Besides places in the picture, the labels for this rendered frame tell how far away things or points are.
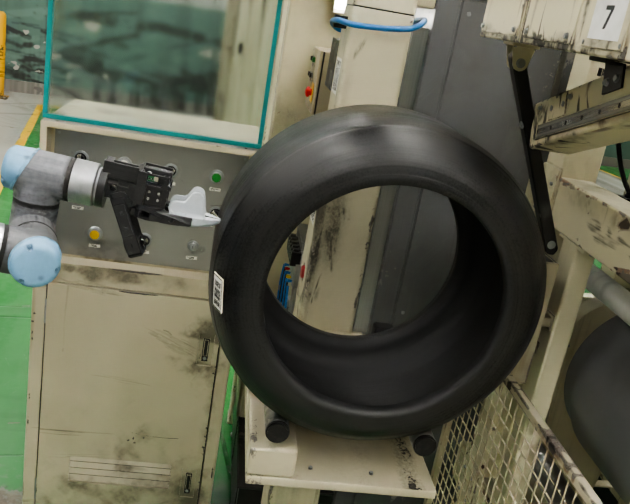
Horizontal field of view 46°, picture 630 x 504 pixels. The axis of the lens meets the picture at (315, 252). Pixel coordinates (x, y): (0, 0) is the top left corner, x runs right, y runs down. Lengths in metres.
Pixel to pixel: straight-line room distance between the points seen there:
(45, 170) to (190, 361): 0.97
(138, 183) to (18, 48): 9.11
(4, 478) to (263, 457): 1.49
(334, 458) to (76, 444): 0.99
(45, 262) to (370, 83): 0.76
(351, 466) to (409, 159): 0.64
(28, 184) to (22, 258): 0.17
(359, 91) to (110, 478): 1.38
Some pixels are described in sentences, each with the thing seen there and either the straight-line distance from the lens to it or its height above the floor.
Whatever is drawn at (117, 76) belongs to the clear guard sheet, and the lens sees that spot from 1.94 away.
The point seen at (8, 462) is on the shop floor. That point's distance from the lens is 2.84.
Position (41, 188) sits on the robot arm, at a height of 1.29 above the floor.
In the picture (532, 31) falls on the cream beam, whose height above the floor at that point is 1.66.
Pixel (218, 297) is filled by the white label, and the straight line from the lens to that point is 1.23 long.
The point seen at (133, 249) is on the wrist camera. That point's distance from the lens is 1.31.
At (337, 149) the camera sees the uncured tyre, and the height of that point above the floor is 1.43.
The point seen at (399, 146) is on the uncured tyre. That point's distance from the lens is 1.18.
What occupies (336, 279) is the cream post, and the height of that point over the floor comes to 1.07.
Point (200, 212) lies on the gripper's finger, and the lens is 1.28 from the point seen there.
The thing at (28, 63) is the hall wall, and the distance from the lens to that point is 10.35.
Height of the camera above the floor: 1.64
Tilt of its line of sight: 18 degrees down
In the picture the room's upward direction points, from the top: 10 degrees clockwise
